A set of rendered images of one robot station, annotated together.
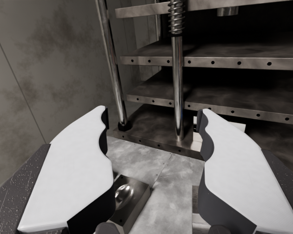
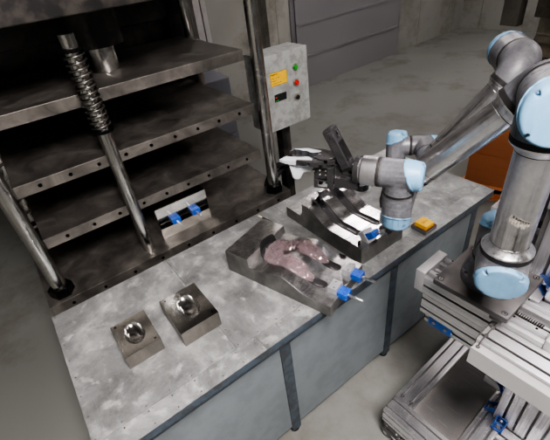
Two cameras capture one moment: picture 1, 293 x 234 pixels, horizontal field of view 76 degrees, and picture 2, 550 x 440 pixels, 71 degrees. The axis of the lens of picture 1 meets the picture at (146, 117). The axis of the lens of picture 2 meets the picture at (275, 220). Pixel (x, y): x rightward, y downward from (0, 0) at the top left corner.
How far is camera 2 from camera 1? 1.00 m
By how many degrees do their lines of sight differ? 53
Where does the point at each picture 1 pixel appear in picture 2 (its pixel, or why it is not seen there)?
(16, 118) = not seen: outside the picture
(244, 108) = (196, 175)
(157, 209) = (216, 293)
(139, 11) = (26, 116)
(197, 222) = (251, 264)
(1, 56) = not seen: outside the picture
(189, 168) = (196, 256)
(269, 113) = (216, 168)
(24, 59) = not seen: outside the picture
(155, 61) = (80, 171)
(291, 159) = (245, 198)
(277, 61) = (202, 125)
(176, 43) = (109, 140)
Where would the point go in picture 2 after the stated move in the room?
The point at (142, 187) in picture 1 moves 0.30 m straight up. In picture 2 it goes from (192, 288) to (172, 228)
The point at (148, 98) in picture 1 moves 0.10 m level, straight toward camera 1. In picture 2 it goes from (85, 224) to (102, 228)
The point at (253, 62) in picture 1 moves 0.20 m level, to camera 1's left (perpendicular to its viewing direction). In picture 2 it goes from (186, 132) to (161, 151)
